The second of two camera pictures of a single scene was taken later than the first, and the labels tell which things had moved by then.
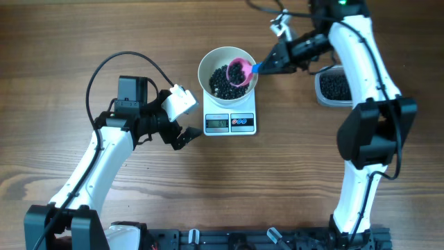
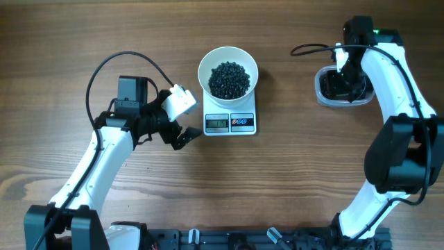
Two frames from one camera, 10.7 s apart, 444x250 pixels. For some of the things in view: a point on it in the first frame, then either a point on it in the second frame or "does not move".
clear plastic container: [332, 88] does not move
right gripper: [284, 53] → [340, 91]
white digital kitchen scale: [229, 121] does not move
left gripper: [174, 130] does not move
